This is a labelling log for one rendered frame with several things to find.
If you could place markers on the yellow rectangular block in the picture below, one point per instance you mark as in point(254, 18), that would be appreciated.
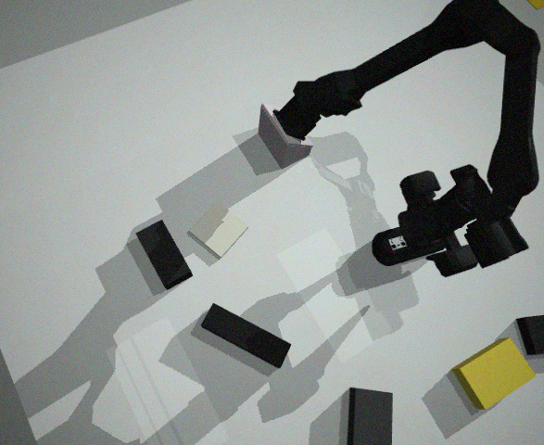
point(493, 373)

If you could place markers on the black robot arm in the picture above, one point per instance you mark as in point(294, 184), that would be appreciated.
point(513, 170)

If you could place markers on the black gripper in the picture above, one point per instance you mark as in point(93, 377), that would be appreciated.
point(418, 190)

